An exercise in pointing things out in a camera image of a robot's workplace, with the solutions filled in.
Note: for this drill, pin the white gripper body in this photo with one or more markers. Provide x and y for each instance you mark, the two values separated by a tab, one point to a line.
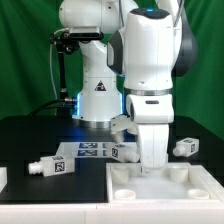
148	117

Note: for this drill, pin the white square table top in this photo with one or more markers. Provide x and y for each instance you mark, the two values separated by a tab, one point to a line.
126	182

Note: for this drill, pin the white left wall block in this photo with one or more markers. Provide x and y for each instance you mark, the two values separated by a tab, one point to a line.
3	178

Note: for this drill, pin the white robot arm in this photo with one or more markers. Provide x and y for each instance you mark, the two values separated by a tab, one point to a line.
129	56

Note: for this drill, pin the white tag sheet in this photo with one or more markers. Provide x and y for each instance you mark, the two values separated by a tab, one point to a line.
84	149

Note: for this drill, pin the white right obstacle wall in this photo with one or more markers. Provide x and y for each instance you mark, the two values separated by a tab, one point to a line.
205	186

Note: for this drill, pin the white front wall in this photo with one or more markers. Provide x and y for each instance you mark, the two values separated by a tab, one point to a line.
191	212

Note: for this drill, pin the black camera on stand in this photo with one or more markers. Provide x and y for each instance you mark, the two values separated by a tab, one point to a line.
67	41

